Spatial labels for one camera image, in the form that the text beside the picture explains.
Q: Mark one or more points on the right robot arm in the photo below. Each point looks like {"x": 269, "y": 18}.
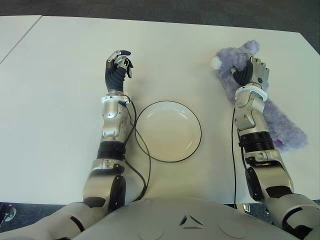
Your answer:
{"x": 252, "y": 125}

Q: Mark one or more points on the chrome table foot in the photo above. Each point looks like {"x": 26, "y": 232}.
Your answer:
{"x": 244, "y": 207}

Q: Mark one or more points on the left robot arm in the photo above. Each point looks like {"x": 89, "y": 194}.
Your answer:
{"x": 111, "y": 125}

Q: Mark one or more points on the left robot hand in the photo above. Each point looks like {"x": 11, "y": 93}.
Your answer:
{"x": 115, "y": 78}

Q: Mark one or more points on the white plate with black rim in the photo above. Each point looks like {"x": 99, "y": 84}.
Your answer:
{"x": 168, "y": 131}

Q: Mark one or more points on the metal caster foot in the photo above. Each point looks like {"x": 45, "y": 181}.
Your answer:
{"x": 7, "y": 212}

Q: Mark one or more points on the purple plush doll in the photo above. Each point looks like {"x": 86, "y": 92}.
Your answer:
{"x": 280, "y": 125}

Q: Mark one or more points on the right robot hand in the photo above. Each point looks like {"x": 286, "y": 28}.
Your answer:
{"x": 246, "y": 75}

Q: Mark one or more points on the grey robot torso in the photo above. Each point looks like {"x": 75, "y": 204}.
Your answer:
{"x": 180, "y": 220}

